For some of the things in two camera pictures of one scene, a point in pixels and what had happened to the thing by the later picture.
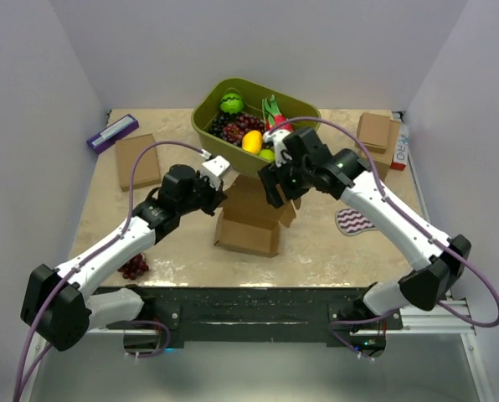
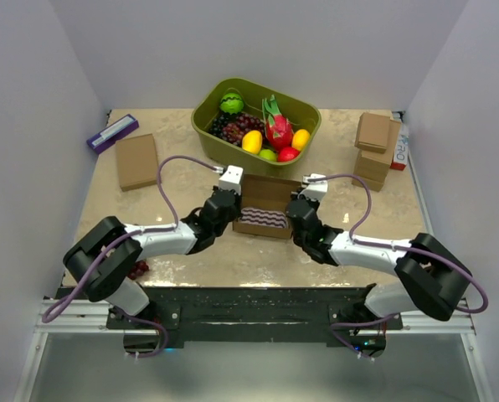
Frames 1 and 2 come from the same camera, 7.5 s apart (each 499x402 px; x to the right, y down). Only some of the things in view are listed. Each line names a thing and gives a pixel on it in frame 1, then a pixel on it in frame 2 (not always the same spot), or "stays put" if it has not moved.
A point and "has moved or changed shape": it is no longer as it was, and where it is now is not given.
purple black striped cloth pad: [351, 222] -> [263, 218]
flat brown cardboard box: [146, 169] stays put
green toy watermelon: [232, 103] stays put
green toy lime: [267, 154] stays put
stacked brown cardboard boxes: [380, 136] stays put
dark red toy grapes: [234, 132] stays put
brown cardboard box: [249, 221] has moved or changed shape
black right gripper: [273, 175] -> [315, 203]
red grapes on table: [136, 266] stays put
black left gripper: [216, 196] -> [239, 204]
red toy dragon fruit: [276, 121] stays put
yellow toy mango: [252, 141] stays put
